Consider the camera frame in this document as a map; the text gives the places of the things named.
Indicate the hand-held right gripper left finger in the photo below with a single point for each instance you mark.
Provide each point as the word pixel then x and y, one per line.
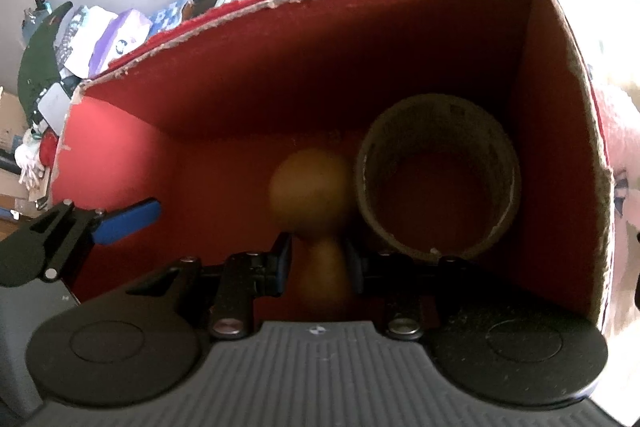
pixel 281 264

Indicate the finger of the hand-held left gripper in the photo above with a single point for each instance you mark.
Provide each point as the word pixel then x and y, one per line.
pixel 125 219

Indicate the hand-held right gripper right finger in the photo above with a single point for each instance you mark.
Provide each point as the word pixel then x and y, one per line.
pixel 354 271

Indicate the yellow-brown wooden gourd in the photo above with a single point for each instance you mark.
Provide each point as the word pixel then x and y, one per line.
pixel 310 192

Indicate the red cardboard box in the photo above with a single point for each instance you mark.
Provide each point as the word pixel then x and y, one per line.
pixel 250 82

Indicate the red plush toy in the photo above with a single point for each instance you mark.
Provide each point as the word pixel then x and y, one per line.
pixel 48 150

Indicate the white cube box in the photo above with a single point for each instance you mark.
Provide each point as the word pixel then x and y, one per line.
pixel 52 107

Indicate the brown cardboard carton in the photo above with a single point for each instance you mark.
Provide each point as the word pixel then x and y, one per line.
pixel 9 122

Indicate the brown cylindrical cup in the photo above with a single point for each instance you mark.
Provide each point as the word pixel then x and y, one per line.
pixel 502 187

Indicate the purple tissue pack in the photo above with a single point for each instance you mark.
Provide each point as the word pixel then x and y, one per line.
pixel 120 39

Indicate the dark green cloth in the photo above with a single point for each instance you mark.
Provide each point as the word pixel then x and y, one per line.
pixel 37 57

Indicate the white crumpled plastic bag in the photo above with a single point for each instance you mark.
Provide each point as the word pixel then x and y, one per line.
pixel 82 37

